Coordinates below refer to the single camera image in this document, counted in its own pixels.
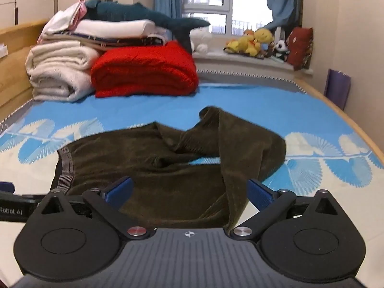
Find pink white cloth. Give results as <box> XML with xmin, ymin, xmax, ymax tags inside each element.
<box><xmin>41</xmin><ymin>0</ymin><xmax>88</xmax><ymax>36</ymax></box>

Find folded dark-trimmed sheets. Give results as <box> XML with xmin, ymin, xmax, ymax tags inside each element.
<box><xmin>37</xmin><ymin>31</ymin><xmax>168</xmax><ymax>51</ymax></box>

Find yellow orange plush toy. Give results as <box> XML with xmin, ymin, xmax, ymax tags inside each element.
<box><xmin>224</xmin><ymin>30</ymin><xmax>262</xmax><ymax>57</ymax></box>

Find blue shark plush toy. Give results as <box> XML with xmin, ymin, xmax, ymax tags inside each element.
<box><xmin>84</xmin><ymin>0</ymin><xmax>210</xmax><ymax>53</ymax></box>

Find cream folded blanket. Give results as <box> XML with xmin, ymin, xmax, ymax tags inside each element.
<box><xmin>25</xmin><ymin>41</ymin><xmax>101</xmax><ymax>102</ymax></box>

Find white folded towel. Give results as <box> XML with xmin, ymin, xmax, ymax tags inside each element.
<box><xmin>74</xmin><ymin>19</ymin><xmax>157</xmax><ymax>38</ymax></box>

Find panda plush toy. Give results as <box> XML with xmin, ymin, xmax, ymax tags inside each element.
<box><xmin>274</xmin><ymin>40</ymin><xmax>290</xmax><ymax>61</ymax></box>

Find white wardrobe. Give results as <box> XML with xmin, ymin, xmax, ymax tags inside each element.
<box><xmin>0</xmin><ymin>0</ymin><xmax>61</xmax><ymax>28</ymax></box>

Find yellow bear plush toy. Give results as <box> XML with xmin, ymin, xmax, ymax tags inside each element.
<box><xmin>253</xmin><ymin>28</ymin><xmax>276</xmax><ymax>51</ymax></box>

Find purple bag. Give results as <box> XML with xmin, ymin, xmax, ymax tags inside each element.
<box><xmin>323</xmin><ymin>68</ymin><xmax>351</xmax><ymax>110</ymax></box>

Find white plush toy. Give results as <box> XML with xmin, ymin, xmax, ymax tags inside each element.
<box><xmin>190</xmin><ymin>28</ymin><xmax>212</xmax><ymax>54</ymax></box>

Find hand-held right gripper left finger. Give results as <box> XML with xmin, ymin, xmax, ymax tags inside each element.
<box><xmin>38</xmin><ymin>176</ymin><xmax>153</xmax><ymax>241</ymax></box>

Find blue white printed bed sheet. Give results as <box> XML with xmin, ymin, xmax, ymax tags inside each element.
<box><xmin>0</xmin><ymin>82</ymin><xmax>384</xmax><ymax>279</ymax></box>

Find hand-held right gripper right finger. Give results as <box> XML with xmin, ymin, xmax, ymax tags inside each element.
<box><xmin>231</xmin><ymin>178</ymin><xmax>345</xmax><ymax>242</ymax></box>

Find window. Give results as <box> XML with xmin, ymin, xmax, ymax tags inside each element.
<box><xmin>181</xmin><ymin>0</ymin><xmax>276</xmax><ymax>36</ymax></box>

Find dark olive pants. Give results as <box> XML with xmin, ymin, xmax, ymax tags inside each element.
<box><xmin>49</xmin><ymin>106</ymin><xmax>286</xmax><ymax>229</ymax></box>

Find wooden bed frame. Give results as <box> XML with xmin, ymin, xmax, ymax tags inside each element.
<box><xmin>0</xmin><ymin>19</ymin><xmax>384</xmax><ymax>164</ymax></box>

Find red patterned pillow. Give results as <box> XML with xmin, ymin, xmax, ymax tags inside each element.
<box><xmin>286</xmin><ymin>27</ymin><xmax>314</xmax><ymax>71</ymax></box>

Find white windowsill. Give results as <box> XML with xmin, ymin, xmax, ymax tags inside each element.
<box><xmin>192</xmin><ymin>49</ymin><xmax>314</xmax><ymax>76</ymax></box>

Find red folded blanket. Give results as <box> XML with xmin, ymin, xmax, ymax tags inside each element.
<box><xmin>91</xmin><ymin>40</ymin><xmax>200</xmax><ymax>98</ymax></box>

